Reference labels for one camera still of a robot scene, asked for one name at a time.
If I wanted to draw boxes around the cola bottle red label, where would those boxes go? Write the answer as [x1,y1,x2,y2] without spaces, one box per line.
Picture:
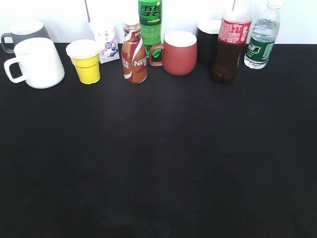
[212,0,253,85]

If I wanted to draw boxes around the white ceramic mug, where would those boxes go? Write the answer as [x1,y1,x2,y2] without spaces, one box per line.
[3,37,65,89]

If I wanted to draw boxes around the yellow paper cup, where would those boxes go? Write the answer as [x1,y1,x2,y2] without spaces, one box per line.
[66,39,101,84]

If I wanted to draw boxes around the green Sprite bottle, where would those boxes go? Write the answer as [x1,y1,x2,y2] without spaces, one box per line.
[138,0,162,58]

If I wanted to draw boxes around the red ceramic mug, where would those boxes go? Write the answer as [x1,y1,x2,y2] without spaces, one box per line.
[149,31,197,76]

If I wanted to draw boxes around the brown Nescafe coffee bottle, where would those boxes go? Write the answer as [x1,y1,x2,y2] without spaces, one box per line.
[121,13,148,84]

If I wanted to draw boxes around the black ceramic mug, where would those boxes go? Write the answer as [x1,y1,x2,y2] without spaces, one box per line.
[196,19,221,65]

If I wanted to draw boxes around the white blueberry yogurt carton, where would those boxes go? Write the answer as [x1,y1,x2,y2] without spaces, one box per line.
[89,19,120,64]

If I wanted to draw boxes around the clear water bottle green label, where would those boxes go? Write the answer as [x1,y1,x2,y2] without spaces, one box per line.
[244,0,283,69]

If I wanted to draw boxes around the grey ceramic mug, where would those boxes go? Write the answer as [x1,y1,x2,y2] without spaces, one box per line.
[0,20,50,54]

